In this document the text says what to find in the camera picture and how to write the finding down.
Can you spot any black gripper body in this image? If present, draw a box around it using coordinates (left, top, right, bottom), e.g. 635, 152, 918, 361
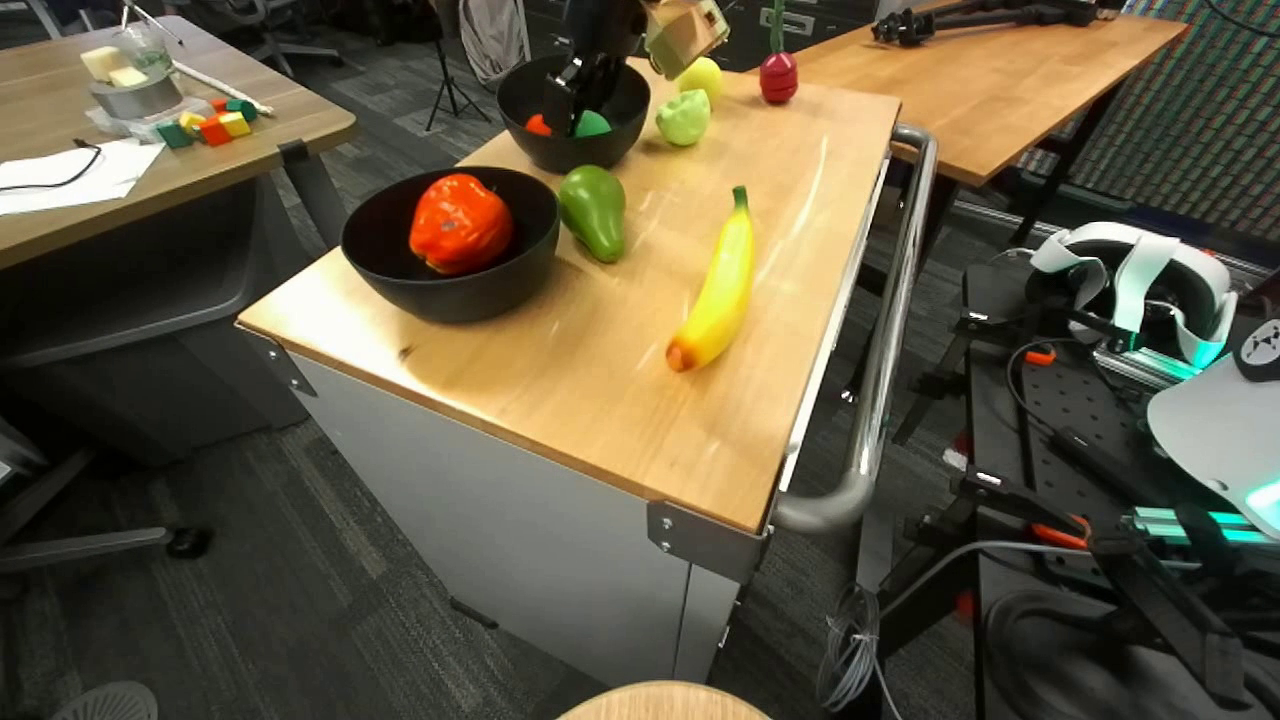
560, 0, 651, 85

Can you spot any dark green plush pear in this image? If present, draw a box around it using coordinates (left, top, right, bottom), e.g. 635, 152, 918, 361
554, 159, 632, 269

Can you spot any red-orange plush pepper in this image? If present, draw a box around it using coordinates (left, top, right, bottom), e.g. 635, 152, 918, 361
405, 174, 517, 280

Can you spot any yellow plush banana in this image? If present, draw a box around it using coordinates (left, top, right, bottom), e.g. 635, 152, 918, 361
665, 185, 759, 377

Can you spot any light green lumpy plush fruit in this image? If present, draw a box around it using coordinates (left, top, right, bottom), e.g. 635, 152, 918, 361
651, 85, 717, 152

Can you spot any yellow-green plush ball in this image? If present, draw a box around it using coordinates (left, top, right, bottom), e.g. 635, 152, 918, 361
675, 52, 733, 110

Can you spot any small black bowl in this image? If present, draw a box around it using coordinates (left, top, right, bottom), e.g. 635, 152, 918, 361
494, 52, 656, 176

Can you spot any grey hanging cloth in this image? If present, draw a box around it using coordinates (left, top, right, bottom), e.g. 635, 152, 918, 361
454, 0, 534, 87

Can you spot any black tripod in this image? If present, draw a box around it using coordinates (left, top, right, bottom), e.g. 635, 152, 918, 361
418, 0, 494, 137

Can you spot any red radish with green stem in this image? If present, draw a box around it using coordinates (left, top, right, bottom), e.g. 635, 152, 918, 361
754, 0, 799, 111

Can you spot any dark cabinet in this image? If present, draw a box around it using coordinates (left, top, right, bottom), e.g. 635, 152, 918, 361
524, 0, 883, 74

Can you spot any large black bowl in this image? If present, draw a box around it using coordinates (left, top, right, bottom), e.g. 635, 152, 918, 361
337, 163, 565, 328

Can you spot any wooden office desk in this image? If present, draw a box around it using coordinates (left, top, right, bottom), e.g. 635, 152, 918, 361
0, 12, 358, 474

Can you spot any black device on desk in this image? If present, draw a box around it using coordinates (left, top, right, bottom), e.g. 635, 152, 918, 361
867, 0, 1102, 61

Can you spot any white stick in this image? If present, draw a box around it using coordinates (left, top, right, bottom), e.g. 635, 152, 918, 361
166, 56, 281, 120

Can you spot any wooden desk with dark legs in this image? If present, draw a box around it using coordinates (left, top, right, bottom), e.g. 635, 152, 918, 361
793, 8, 1190, 256

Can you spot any clear plastic container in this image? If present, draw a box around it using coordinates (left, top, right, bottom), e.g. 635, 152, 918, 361
77, 22, 184, 126

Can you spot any white cart with wooden top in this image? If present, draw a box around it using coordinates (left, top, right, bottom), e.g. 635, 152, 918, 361
232, 52, 940, 690

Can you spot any white paper sheet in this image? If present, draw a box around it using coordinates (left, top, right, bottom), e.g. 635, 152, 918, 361
0, 137, 166, 220

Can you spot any white VR headset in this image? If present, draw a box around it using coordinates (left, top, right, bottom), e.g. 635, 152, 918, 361
1026, 218, 1240, 392

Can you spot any striped grey fabric panel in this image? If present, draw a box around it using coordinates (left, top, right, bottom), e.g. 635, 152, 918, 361
1063, 0, 1280, 247

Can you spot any black breadboard table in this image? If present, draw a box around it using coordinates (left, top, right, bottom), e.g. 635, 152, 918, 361
852, 243, 1280, 720

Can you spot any round wooden stool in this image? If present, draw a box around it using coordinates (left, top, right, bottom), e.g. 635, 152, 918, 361
554, 678, 775, 720

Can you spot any office chair base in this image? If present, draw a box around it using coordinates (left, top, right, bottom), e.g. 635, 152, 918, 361
0, 415, 216, 580

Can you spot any grey rounded device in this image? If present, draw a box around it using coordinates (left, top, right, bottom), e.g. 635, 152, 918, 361
1145, 354, 1280, 541

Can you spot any round black controller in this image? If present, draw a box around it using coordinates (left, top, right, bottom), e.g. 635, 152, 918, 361
1233, 317, 1280, 386

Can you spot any grey round object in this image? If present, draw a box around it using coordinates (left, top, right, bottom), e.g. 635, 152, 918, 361
49, 679, 165, 720

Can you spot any metal cart handle rail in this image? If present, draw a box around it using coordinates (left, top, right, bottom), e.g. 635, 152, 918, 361
767, 126, 940, 541

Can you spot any thin black cable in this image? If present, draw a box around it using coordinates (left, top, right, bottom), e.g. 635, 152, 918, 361
0, 140, 108, 196

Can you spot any grey cable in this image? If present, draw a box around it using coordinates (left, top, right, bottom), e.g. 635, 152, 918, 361
817, 537, 1111, 715

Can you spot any orange handled clamp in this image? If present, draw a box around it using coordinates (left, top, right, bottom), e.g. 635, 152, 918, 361
931, 446, 1101, 553

